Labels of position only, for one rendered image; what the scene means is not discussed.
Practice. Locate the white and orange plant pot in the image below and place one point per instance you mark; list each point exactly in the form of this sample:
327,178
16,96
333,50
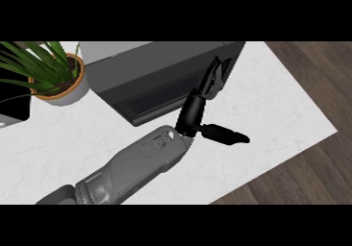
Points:
72,93

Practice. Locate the green leafy plant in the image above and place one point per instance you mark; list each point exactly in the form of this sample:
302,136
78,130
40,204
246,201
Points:
41,67

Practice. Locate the dark grey microwave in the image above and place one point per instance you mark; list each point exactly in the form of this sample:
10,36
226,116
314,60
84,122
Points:
155,73

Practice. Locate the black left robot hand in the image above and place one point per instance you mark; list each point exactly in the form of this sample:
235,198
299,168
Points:
192,110

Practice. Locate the black and grey appliance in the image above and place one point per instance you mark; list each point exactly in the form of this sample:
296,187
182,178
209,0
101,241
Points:
7,105

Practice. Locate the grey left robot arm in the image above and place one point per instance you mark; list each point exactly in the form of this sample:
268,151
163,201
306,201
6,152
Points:
136,166

